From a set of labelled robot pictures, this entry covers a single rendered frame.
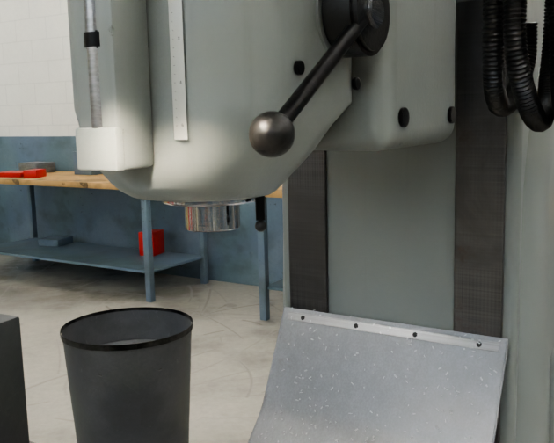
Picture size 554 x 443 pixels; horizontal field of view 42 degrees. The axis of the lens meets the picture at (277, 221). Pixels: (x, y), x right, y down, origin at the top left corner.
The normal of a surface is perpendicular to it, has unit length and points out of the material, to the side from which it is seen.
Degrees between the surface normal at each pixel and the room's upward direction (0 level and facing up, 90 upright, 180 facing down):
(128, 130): 90
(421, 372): 63
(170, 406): 94
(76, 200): 90
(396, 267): 90
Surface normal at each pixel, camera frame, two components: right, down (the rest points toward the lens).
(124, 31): 0.85, 0.06
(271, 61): 0.66, 0.10
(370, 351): -0.49, -0.33
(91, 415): -0.44, 0.21
